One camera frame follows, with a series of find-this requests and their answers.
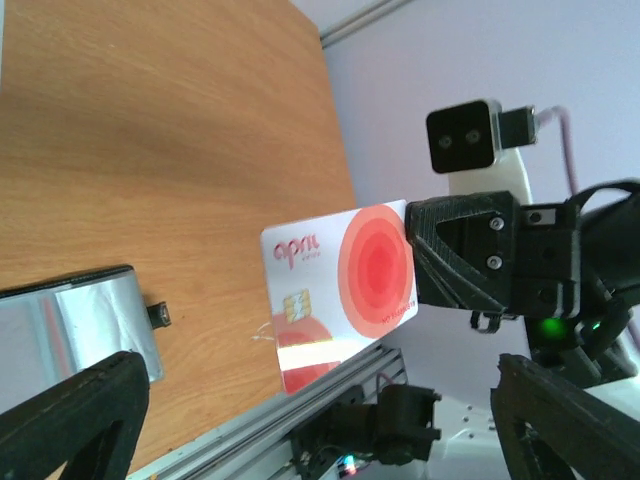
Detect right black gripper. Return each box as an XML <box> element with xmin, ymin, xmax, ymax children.
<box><xmin>405</xmin><ymin>191</ymin><xmax>581</xmax><ymax>319</ymax></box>

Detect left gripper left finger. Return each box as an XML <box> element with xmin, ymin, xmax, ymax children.
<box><xmin>1</xmin><ymin>351</ymin><xmax>150</xmax><ymax>479</ymax></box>

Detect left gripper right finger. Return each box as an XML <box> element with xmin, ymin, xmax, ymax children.
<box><xmin>490</xmin><ymin>354</ymin><xmax>639</xmax><ymax>479</ymax></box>

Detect black card holder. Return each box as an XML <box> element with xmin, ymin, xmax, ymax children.
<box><xmin>1</xmin><ymin>264</ymin><xmax>171</xmax><ymax>382</ymax></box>

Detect white card red circle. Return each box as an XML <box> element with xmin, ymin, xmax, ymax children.
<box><xmin>260</xmin><ymin>200</ymin><xmax>418</xmax><ymax>394</ymax></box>

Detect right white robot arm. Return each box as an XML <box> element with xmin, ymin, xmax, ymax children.
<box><xmin>405</xmin><ymin>180</ymin><xmax>639</xmax><ymax>479</ymax></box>

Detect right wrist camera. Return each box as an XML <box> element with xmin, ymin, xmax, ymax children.
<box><xmin>425</xmin><ymin>99</ymin><xmax>536</xmax><ymax>174</ymax></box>

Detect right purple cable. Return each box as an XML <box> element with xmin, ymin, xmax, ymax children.
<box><xmin>534</xmin><ymin>105</ymin><xmax>581</xmax><ymax>194</ymax></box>

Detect aluminium rail frame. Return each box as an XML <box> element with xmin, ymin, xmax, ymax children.
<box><xmin>129</xmin><ymin>344</ymin><xmax>407</xmax><ymax>479</ymax></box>

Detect right frame post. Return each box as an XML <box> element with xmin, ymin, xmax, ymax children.
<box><xmin>319</xmin><ymin>0</ymin><xmax>411</xmax><ymax>48</ymax></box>

